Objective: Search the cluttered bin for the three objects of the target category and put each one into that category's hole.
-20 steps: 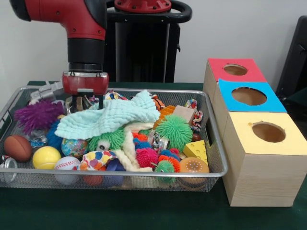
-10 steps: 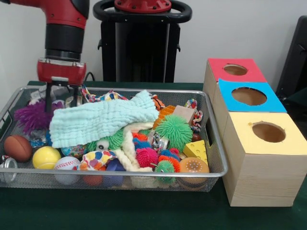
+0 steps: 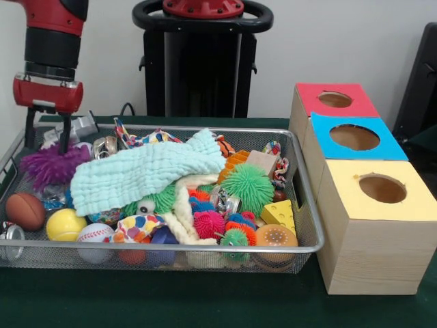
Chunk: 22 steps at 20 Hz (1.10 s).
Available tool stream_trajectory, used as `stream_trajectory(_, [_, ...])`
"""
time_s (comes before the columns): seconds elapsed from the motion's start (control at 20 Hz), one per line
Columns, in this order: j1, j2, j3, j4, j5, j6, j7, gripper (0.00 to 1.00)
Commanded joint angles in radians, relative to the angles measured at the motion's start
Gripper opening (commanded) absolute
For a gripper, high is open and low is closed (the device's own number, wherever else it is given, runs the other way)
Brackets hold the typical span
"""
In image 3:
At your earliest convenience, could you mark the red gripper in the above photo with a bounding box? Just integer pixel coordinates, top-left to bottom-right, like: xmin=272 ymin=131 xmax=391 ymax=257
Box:
xmin=12 ymin=72 xmax=85 ymax=155

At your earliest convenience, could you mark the purple spiky ball with eyes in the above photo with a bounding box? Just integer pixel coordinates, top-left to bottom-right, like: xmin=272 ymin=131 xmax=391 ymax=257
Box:
xmin=19 ymin=143 xmax=92 ymax=191

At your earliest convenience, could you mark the mint green cloth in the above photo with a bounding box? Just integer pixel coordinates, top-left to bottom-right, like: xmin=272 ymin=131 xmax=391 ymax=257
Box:
xmin=70 ymin=128 xmax=226 ymax=217

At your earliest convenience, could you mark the wooden box with three holes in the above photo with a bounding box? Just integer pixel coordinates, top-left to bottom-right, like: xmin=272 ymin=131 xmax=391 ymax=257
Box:
xmin=288 ymin=82 xmax=437 ymax=295

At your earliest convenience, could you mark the brown toy football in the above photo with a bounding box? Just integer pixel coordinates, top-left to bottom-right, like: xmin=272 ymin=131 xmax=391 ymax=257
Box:
xmin=5 ymin=192 xmax=47 ymax=232

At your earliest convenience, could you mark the yellow ball toy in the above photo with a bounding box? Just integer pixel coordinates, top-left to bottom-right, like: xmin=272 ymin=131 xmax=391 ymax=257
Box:
xmin=46 ymin=208 xmax=88 ymax=242

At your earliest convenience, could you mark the crushed red silver can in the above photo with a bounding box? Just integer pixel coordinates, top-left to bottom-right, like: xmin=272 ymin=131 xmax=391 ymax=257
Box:
xmin=0 ymin=221 xmax=27 ymax=262

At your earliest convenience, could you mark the white baseball toy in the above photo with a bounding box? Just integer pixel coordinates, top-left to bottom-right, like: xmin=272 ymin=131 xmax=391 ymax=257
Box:
xmin=76 ymin=223 xmax=115 ymax=264

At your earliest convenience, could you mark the orange plastic toy block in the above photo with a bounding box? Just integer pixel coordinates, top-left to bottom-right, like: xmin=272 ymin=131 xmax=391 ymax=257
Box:
xmin=216 ymin=150 xmax=253 ymax=184

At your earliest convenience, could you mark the plain green spiky ball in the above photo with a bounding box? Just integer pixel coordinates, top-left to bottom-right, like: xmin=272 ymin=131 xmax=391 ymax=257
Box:
xmin=221 ymin=163 xmax=276 ymax=217

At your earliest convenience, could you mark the plain wooden cube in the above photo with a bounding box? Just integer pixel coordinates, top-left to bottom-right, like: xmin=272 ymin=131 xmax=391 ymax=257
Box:
xmin=247 ymin=150 xmax=277 ymax=178

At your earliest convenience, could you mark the dark green table cloth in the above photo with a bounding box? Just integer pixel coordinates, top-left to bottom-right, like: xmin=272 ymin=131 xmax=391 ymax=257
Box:
xmin=0 ymin=115 xmax=437 ymax=328

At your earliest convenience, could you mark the yellow toy cheese wedge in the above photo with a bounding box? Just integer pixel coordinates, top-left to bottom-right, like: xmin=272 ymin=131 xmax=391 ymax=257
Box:
xmin=261 ymin=200 xmax=297 ymax=236

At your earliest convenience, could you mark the toy burger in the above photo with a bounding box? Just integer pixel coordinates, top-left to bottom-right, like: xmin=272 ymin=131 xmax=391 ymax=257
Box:
xmin=255 ymin=223 xmax=298 ymax=273

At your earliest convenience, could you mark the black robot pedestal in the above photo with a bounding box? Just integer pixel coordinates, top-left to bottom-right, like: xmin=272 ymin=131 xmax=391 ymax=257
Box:
xmin=132 ymin=0 xmax=274 ymax=119

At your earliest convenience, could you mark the wire mesh bin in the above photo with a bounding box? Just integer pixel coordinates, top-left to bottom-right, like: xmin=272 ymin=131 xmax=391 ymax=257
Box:
xmin=0 ymin=122 xmax=325 ymax=274

